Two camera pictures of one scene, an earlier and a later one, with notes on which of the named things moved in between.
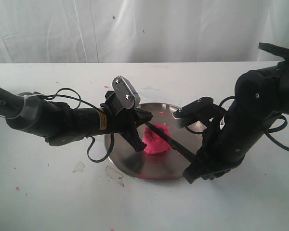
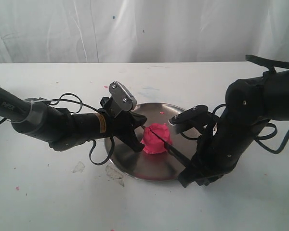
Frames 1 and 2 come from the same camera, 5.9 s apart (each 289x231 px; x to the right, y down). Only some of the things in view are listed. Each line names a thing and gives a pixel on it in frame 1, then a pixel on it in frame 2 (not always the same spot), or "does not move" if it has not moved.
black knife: [174, 144] → [170, 149]
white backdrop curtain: [141, 31] does not move
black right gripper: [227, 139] does not move
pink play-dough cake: [155, 143] does not move
